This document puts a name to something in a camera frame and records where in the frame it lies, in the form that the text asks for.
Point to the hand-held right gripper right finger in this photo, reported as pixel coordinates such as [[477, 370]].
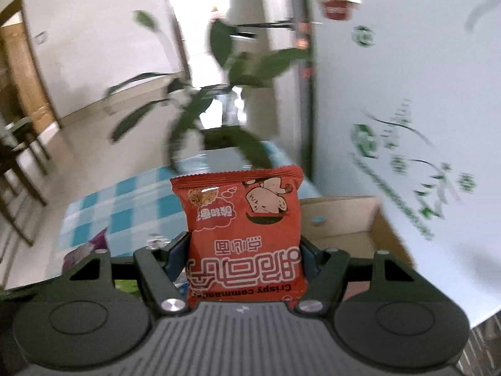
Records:
[[309, 258]]

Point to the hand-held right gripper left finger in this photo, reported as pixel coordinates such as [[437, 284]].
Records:
[[176, 260]]

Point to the light blue snack packet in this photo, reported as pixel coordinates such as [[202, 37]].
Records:
[[182, 286]]

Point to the silver snack packet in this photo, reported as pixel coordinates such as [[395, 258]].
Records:
[[158, 241]]

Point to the cardboard box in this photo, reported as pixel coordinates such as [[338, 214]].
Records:
[[344, 219]]

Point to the green snack packet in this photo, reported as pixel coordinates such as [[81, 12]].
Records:
[[127, 286]]

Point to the orange cartoon snack packet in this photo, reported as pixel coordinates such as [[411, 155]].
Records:
[[242, 223]]

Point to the purple snack packet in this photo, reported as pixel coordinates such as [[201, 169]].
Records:
[[86, 250]]

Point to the blue checked tablecloth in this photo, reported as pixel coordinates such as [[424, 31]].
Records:
[[129, 211]]

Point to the black pole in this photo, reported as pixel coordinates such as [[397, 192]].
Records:
[[307, 125]]

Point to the green leafy plant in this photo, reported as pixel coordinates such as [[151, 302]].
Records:
[[195, 109]]

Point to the dark wooden chair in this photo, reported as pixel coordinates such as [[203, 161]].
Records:
[[13, 211], [23, 152]]

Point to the white printed board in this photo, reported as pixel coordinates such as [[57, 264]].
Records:
[[430, 86]]

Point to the wooden door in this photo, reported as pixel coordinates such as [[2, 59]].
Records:
[[31, 86]]

